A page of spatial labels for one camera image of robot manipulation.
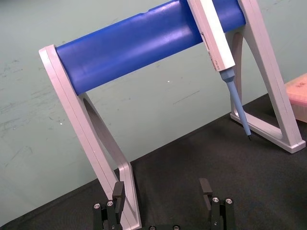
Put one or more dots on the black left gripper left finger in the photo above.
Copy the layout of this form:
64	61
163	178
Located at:
118	203

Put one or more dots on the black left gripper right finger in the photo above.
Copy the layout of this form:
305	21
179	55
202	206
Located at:
206	194

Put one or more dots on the black table cloth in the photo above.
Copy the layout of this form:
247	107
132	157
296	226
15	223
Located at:
192	165

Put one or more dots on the pink plastic box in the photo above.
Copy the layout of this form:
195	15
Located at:
298	95

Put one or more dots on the grey stand with blue bar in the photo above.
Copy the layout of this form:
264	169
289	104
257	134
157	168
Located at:
132	55

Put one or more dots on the white pipette with blue tip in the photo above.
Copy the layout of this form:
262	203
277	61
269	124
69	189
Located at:
216	36

